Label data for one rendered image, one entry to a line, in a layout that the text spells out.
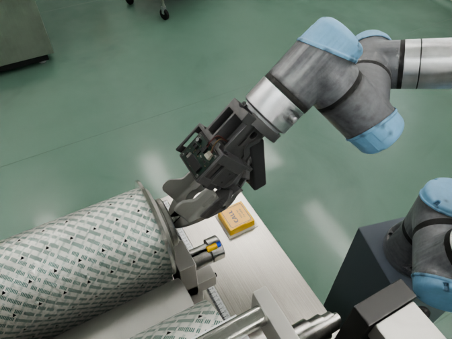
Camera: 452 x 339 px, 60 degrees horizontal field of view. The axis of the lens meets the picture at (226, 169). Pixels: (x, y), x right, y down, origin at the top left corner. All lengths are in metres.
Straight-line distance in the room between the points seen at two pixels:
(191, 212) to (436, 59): 0.42
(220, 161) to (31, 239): 0.26
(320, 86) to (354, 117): 0.07
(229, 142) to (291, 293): 0.49
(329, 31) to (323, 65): 0.04
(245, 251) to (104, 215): 0.50
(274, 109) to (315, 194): 1.77
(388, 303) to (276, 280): 0.61
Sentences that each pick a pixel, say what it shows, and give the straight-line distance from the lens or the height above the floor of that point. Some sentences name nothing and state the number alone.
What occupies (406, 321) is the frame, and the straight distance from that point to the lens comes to 0.34.
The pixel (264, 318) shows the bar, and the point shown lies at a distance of 0.30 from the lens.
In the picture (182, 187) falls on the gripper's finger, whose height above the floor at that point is 1.27.
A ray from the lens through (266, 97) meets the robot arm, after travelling 0.51.
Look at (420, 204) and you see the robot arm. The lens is 0.90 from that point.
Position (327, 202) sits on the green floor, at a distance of 2.24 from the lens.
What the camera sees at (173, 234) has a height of 1.27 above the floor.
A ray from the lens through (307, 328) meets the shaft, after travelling 0.41.
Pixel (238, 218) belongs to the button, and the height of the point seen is 0.92.
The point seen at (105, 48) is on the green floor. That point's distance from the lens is 3.52.
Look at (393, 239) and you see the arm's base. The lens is 1.00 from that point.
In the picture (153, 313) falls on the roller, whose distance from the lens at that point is 0.54.
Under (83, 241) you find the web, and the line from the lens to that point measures 0.53.
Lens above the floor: 1.73
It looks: 48 degrees down
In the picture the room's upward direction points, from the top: straight up
